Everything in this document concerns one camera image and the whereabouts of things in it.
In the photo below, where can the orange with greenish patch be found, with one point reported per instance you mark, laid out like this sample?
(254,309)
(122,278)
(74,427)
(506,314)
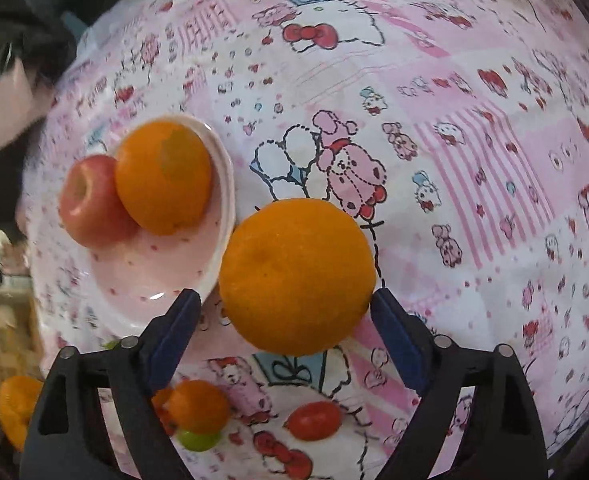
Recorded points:
(159,175)

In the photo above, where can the small green fruit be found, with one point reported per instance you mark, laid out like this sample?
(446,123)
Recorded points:
(199,441)

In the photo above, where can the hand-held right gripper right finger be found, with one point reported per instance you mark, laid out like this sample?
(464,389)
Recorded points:
(399,340)

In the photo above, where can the pink cartoon printed bed sheet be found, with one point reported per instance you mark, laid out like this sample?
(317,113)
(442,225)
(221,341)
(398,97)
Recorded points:
(474,110)

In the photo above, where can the large orange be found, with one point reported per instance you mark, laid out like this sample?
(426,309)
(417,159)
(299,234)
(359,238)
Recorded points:
(297,275)

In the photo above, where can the small tangerine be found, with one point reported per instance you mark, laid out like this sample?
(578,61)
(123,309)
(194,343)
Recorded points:
(199,405)

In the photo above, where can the pink dotted plate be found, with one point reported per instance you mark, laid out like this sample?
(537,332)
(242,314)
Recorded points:
(174,265)

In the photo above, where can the black and pink cloth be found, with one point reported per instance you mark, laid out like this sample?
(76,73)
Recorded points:
(34,10)

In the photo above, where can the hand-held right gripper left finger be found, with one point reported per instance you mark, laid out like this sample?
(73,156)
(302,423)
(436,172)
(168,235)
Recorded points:
(174,340)

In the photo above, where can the red apple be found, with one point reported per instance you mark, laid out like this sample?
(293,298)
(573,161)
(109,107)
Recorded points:
(87,200)

